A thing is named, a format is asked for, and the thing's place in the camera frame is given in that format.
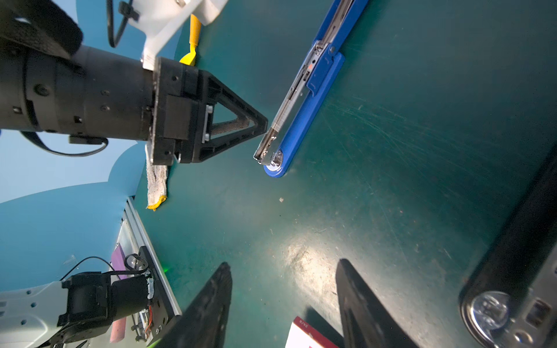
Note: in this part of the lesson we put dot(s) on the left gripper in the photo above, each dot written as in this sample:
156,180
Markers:
98,95

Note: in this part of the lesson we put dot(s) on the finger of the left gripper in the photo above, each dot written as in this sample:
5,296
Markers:
211,138

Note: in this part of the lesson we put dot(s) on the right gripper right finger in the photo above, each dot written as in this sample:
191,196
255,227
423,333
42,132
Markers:
365,321

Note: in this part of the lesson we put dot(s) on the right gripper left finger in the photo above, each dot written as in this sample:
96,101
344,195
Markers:
203,323

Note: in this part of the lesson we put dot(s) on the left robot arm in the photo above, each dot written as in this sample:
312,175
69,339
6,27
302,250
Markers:
74,308

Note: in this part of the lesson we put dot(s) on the white cotton glove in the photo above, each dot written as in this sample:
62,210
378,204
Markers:
157,188

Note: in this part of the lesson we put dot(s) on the yellow toy shovel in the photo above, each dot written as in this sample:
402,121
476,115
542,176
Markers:
194,38

